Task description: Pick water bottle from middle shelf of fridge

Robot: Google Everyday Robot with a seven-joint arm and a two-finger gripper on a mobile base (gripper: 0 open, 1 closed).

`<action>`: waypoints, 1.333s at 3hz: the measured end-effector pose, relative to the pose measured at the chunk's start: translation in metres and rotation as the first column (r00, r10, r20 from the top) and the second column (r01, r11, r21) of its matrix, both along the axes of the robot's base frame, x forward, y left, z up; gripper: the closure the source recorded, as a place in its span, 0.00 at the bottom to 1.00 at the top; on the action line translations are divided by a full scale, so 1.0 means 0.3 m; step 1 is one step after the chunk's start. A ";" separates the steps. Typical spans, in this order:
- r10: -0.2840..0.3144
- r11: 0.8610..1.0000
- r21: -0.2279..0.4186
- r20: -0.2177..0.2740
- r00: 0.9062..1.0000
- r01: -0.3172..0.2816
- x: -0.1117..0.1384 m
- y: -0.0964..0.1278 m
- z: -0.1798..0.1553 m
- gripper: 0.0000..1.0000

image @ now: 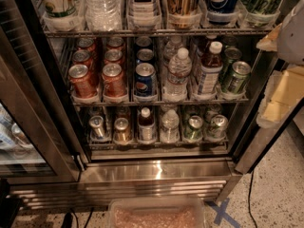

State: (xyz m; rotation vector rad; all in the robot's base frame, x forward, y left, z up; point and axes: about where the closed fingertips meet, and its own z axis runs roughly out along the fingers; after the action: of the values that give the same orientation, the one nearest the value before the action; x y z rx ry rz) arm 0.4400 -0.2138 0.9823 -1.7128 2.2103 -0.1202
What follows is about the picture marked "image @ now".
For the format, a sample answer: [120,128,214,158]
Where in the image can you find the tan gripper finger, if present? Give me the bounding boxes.
[256,24,282,52]
[256,65,304,128]

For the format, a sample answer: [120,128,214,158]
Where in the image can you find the clear water bottle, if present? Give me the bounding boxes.
[85,0,122,31]
[163,35,183,67]
[161,109,180,143]
[163,47,192,102]

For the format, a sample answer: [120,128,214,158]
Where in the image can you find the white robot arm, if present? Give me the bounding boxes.
[256,0,304,128]

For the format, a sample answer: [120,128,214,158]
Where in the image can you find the front iced tea bottle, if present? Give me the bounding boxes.
[196,41,223,95]

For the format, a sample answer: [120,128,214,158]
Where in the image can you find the iced tea bottle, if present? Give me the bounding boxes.
[196,41,223,95]
[138,107,156,142]
[196,34,217,57]

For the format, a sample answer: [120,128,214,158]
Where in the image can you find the rear iced tea bottle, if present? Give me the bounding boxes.
[196,34,217,57]

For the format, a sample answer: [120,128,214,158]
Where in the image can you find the top white label bottle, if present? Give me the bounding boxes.
[128,0,161,29]

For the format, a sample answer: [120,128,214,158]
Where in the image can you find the bottom iced tea bottle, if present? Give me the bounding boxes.
[138,107,156,142]

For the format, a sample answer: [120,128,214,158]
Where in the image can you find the stainless steel fridge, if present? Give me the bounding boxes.
[0,0,282,209]

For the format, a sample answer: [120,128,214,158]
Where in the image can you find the left glass fridge door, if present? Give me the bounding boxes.
[0,29,80,185]

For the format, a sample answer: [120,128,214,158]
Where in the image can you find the middle green soda can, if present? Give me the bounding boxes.
[222,47,242,73]

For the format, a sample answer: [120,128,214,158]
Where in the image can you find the green soda can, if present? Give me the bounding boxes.
[222,47,242,73]
[221,35,238,48]
[221,61,251,94]

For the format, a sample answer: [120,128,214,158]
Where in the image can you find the rear green soda can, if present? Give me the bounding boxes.
[221,35,238,48]

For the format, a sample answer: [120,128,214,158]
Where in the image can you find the front green soda can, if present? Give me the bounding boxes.
[221,61,251,94]

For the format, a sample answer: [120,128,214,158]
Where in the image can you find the bottom green can right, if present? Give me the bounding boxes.
[206,115,228,141]

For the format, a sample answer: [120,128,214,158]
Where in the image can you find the top gold black can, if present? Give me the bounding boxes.
[167,0,200,29]

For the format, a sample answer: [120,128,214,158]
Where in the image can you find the bottom green can left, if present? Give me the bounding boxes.
[183,115,203,142]

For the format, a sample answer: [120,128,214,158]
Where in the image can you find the rear blue Pepsi can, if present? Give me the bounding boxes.
[135,36,153,49]

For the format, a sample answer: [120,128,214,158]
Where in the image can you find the middle blue Pepsi can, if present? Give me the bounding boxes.
[136,48,155,65]

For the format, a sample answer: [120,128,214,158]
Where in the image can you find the front blue Pepsi can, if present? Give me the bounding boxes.
[135,63,156,97]

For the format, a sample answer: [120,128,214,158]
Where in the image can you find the blue tape cross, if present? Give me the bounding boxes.
[207,198,240,228]

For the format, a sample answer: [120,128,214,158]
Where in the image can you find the rear red soda can right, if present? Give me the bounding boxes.
[106,36,124,51]

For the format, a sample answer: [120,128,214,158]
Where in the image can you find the red soda can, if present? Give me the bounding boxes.
[106,36,124,51]
[104,49,124,66]
[76,38,96,52]
[72,49,95,71]
[68,64,98,98]
[102,64,126,97]

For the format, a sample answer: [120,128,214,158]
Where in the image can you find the middle red soda can right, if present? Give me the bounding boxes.
[104,49,124,66]

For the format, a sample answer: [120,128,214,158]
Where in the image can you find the front red soda can right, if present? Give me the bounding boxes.
[102,64,126,97]

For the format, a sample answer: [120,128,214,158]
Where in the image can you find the bottom gold can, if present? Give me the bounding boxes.
[114,118,131,143]

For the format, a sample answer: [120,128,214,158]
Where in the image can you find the rear red soda can left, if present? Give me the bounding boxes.
[76,38,96,52]

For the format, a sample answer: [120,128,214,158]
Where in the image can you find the middle red soda can left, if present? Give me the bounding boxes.
[72,49,95,71]

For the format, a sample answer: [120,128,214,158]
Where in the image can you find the front red soda can left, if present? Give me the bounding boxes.
[68,64,98,98]

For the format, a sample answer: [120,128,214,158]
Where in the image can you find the bottom silver can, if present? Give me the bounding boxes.
[89,116,106,138]

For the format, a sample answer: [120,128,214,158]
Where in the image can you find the clear plastic bin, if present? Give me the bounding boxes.
[107,196,206,228]

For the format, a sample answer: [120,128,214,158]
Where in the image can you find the black power cable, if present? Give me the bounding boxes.
[247,170,258,228]

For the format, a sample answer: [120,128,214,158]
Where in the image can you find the black cables bottom left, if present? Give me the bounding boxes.
[60,206,95,228]

